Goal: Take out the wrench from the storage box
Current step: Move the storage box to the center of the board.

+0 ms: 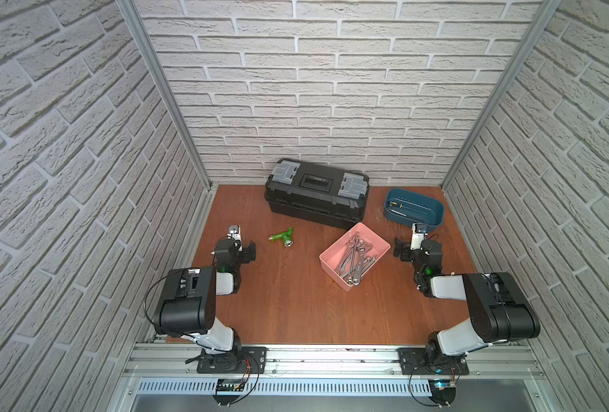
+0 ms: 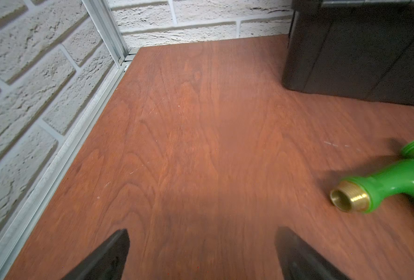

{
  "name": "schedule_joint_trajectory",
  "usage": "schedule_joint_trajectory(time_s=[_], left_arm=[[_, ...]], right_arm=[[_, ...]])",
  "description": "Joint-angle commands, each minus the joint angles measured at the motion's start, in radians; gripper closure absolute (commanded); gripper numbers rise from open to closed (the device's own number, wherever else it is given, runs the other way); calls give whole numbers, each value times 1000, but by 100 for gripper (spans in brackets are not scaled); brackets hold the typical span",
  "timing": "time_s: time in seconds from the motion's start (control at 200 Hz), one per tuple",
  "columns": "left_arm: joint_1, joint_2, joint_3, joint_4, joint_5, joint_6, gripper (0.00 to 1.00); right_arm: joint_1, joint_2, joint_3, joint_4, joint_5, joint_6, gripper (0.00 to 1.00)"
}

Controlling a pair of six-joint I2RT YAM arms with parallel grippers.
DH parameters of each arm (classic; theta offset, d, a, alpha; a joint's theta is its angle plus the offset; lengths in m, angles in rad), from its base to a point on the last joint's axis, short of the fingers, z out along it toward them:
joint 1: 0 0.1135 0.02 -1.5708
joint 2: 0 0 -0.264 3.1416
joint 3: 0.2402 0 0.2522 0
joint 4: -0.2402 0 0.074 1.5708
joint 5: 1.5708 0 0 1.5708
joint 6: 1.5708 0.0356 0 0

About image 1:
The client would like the green hose nozzle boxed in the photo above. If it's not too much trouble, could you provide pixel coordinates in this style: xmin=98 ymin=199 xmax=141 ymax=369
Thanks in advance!
xmin=268 ymin=228 xmax=294 ymax=247

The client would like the left controller board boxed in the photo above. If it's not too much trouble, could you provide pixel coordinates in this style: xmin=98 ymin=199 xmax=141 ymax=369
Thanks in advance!
xmin=215 ymin=378 xmax=247 ymax=397

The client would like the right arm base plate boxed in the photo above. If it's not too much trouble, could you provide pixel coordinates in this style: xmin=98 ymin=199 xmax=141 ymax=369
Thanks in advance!
xmin=397 ymin=348 xmax=469 ymax=377

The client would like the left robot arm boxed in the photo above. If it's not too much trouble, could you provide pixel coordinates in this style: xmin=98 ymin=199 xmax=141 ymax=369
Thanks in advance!
xmin=145 ymin=236 xmax=256 ymax=357

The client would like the large combination wrench 22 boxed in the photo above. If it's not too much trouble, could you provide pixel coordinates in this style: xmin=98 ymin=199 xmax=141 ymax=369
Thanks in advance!
xmin=336 ymin=234 xmax=360 ymax=275

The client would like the adjustable wrench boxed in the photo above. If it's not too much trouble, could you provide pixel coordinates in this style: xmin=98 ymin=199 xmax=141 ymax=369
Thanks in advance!
xmin=346 ymin=239 xmax=371 ymax=284

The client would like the right controller board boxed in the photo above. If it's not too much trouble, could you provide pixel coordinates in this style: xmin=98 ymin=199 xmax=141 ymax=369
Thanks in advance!
xmin=428 ymin=380 xmax=457 ymax=406

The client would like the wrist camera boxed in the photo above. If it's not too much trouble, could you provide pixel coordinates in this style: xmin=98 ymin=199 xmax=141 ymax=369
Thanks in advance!
xmin=227 ymin=225 xmax=241 ymax=242
xmin=410 ymin=223 xmax=428 ymax=250

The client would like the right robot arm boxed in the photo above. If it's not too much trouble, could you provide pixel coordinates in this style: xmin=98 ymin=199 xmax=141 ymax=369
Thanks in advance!
xmin=394 ymin=239 xmax=541 ymax=365

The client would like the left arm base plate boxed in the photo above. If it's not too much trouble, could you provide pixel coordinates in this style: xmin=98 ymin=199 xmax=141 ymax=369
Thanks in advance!
xmin=194 ymin=346 xmax=268 ymax=375

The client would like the large combination wrench 19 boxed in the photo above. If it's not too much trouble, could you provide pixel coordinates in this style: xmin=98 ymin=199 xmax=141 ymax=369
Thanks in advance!
xmin=347 ymin=256 xmax=377 ymax=285

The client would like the teal plastic bin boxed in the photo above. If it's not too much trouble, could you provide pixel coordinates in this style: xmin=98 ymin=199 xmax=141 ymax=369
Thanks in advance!
xmin=383 ymin=188 xmax=445 ymax=233

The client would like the black plastic toolbox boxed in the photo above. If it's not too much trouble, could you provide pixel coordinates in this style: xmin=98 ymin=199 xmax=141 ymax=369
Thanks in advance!
xmin=264 ymin=158 xmax=370 ymax=230

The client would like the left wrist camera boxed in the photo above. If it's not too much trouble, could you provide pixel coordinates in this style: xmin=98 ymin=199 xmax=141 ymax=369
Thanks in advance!
xmin=227 ymin=225 xmax=241 ymax=242

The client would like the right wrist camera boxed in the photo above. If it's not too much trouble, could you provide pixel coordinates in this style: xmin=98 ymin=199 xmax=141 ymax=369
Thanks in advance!
xmin=410 ymin=223 xmax=428 ymax=250

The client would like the aluminium front rail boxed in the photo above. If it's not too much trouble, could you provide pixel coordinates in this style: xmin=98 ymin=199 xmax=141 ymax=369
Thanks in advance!
xmin=122 ymin=343 xmax=546 ymax=380

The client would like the controller board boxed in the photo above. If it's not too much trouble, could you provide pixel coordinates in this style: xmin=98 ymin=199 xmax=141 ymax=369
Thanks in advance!
xmin=215 ymin=378 xmax=247 ymax=397
xmin=428 ymin=380 xmax=457 ymax=406

